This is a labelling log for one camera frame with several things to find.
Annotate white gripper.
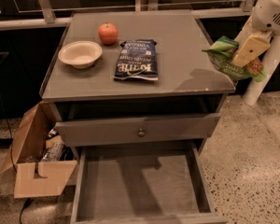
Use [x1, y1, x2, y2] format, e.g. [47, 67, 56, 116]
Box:
[231, 0, 280, 67]

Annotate green rice chip bag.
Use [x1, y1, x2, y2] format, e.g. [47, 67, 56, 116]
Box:
[204, 36, 267, 82]

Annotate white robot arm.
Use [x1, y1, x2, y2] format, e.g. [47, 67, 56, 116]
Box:
[231, 0, 280, 105]

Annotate grey top drawer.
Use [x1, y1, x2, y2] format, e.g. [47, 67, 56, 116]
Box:
[56, 113, 220, 147]

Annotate blue kettle chip bag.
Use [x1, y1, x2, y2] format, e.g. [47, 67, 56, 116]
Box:
[114, 39, 159, 81]

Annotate grey drawer cabinet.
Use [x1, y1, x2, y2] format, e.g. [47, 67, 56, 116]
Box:
[39, 9, 239, 162]

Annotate round metal drawer knob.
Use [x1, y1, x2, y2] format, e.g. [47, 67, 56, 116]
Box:
[137, 128, 146, 137]

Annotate grey open middle drawer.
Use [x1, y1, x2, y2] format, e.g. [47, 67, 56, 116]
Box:
[71, 141, 228, 224]

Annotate metal railing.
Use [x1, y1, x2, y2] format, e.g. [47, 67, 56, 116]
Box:
[0, 0, 280, 32]

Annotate red apple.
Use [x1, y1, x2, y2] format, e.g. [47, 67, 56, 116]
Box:
[98, 22, 119, 45]

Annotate white paper bowl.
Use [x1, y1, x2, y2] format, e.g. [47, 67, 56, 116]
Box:
[58, 41, 103, 69]

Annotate packaged items in box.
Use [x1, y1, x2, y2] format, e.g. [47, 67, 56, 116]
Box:
[41, 128, 73, 162]

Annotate open cardboard box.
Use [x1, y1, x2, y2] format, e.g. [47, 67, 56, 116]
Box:
[1, 102, 78, 198]

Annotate black cable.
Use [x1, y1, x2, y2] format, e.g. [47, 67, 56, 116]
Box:
[0, 77, 31, 224]

